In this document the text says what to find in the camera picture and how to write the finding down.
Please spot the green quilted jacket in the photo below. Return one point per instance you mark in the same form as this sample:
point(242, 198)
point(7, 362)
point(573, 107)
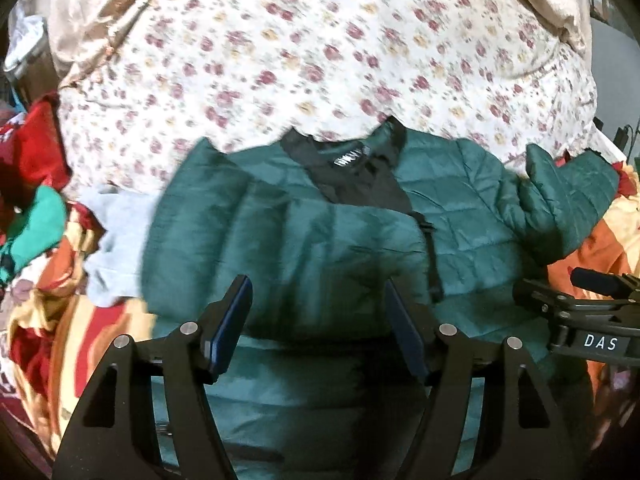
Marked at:
point(320, 250)

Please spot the beige satin pillow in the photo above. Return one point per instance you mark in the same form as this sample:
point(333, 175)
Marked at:
point(100, 25)

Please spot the red cloth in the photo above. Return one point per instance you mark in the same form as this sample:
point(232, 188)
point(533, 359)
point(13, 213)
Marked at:
point(35, 150)

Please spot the orange yellow red patterned blanket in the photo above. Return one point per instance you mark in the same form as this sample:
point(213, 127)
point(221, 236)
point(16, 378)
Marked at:
point(65, 340)

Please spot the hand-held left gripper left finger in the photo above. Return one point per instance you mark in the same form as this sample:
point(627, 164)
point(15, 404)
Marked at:
point(234, 321)

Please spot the bright green cloth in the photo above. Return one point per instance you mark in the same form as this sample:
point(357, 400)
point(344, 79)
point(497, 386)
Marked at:
point(40, 225)

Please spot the grey fleece sweatshirt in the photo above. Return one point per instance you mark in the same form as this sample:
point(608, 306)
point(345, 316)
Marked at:
point(117, 265)

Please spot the silver metal container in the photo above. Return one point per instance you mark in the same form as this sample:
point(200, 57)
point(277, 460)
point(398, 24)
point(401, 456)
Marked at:
point(30, 60)

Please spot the floral bedsheet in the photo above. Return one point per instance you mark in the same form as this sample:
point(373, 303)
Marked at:
point(310, 70)

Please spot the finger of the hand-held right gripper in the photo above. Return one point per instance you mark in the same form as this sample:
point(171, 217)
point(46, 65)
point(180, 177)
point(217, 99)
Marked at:
point(600, 282)
point(555, 302)

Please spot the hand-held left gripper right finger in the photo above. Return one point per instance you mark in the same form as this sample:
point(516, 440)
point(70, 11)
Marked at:
point(406, 331)

